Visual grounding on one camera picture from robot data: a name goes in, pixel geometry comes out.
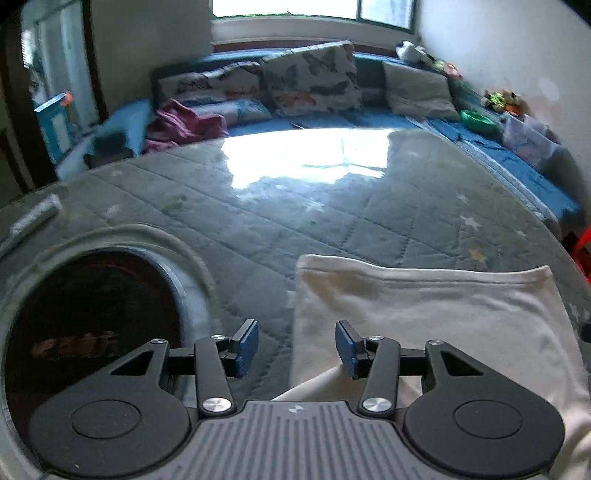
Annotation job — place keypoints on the grey remote control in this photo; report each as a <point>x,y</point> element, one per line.
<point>43,212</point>

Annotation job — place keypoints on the large butterfly print pillow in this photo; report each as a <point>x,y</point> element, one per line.
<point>316,79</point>

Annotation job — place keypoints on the black round induction cooktop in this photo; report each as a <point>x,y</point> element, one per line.
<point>83,315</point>

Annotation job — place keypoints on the cream knit sweater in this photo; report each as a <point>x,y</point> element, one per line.
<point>513,322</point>

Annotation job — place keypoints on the red plastic stool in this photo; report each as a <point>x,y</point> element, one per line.
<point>580,247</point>

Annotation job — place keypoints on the blue children's cabinet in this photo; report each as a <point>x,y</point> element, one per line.
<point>53,120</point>

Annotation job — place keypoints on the white plush toy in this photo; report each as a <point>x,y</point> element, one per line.
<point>410,53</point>

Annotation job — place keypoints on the colourful plush toy pile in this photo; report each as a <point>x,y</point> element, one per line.
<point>503,101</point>

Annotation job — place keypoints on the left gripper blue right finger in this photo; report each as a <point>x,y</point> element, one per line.
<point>375,359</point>

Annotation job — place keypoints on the long butterfly print pillow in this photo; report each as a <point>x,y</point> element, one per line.
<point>233,91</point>

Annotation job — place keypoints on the grey star quilted table cover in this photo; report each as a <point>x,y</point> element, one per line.
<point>249,206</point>

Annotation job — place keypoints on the clear plastic storage box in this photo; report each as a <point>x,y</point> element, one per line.
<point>532,146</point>

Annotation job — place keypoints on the green plastic bowl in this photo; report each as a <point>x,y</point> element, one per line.
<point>478,123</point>

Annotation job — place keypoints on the green orange toys on sill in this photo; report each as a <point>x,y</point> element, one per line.
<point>448,69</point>

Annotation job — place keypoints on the window with green frame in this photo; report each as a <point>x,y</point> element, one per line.
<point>389,13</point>

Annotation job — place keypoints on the pink garment on sofa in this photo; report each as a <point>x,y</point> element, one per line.
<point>175,125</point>

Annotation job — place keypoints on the blue corner sofa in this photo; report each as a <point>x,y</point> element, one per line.
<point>126,130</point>

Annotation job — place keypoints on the dark doorway frame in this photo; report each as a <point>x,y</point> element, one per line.
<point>47,48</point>

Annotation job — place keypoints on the grey square cushion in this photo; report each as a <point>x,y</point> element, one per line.
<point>418,93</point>

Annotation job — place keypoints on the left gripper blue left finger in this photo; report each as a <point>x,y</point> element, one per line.
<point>218,358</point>

